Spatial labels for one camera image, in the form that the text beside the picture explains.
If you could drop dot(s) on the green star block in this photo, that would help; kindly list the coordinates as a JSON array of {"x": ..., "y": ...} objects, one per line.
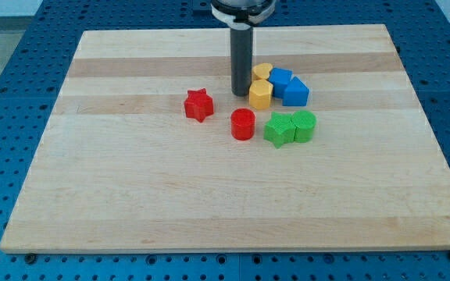
[{"x": 280, "y": 129}]

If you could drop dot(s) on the blue cube block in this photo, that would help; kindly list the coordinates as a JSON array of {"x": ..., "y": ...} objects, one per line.
[{"x": 279, "y": 78}]

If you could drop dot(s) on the yellow heart block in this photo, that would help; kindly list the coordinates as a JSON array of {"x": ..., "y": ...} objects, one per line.
[{"x": 262, "y": 71}]

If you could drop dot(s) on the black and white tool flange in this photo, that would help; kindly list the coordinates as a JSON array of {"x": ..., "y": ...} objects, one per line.
[{"x": 242, "y": 14}]

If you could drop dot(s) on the red star block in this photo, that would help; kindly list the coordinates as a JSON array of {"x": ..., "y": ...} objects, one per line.
[{"x": 198, "y": 105}]

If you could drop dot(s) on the red cylinder block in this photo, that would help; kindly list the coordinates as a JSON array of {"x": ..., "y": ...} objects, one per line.
[{"x": 242, "y": 122}]

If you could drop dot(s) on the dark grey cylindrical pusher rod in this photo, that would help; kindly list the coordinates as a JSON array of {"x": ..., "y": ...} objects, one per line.
[{"x": 241, "y": 42}]

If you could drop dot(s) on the yellow hexagon block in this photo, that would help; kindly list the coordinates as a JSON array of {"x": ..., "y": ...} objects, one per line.
[{"x": 260, "y": 94}]

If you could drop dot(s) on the blue triangle block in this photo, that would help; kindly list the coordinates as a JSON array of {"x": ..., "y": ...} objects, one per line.
[{"x": 296, "y": 93}]

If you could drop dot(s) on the wooden board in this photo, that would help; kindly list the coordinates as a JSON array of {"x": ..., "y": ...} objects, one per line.
[{"x": 121, "y": 169}]

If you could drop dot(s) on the green cylinder block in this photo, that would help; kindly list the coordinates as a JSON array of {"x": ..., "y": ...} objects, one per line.
[{"x": 305, "y": 123}]

